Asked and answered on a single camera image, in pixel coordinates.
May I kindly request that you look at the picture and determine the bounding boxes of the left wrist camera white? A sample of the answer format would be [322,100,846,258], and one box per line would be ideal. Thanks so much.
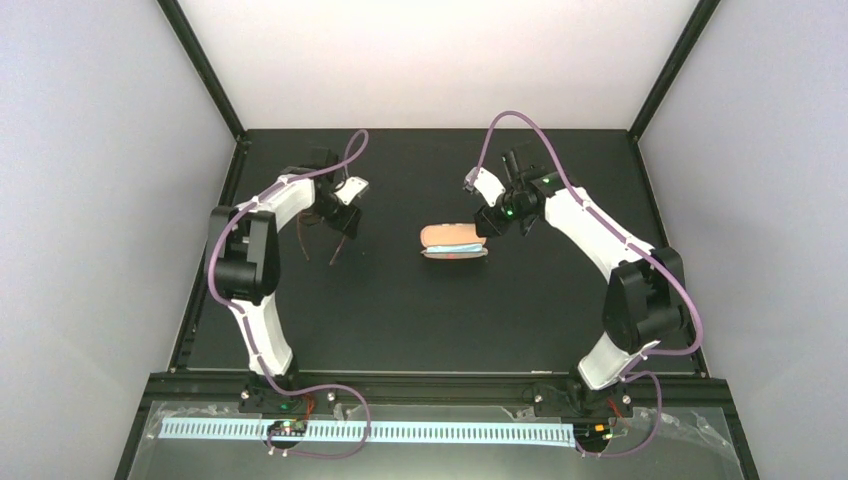
[333,176,370,205]

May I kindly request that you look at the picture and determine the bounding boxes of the light blue cleaning cloth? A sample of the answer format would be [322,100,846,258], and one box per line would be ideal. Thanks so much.
[422,243,488,258]

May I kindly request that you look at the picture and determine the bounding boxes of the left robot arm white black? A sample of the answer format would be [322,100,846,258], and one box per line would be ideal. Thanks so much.
[204,147,368,414]

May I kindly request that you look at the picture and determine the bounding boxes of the right rear frame post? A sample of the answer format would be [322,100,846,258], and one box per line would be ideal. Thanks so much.
[628,0,721,143]

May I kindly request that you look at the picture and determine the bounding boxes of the white slotted cable duct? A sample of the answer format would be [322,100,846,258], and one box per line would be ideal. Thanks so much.
[154,417,575,448]

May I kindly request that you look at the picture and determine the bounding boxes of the frame post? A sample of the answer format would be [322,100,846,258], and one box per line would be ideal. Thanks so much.
[628,0,721,143]
[157,0,246,143]

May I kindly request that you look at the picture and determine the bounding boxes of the black aluminium frame rail front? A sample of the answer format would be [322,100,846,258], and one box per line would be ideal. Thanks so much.
[142,371,733,407]

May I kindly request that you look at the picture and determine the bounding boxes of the pink transparent sunglasses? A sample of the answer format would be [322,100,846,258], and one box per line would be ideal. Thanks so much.
[295,211,352,267]

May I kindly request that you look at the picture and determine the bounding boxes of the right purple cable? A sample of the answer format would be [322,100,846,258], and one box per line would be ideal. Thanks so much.
[474,109,705,460]

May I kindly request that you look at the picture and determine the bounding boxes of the brown plaid glasses case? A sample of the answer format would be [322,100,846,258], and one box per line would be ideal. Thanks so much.
[420,223,488,260]

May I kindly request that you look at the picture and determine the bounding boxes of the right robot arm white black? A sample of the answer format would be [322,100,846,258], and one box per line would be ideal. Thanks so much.
[464,150,691,419]

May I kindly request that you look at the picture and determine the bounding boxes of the left rear frame post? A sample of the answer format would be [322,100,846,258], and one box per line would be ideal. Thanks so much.
[157,0,246,143]

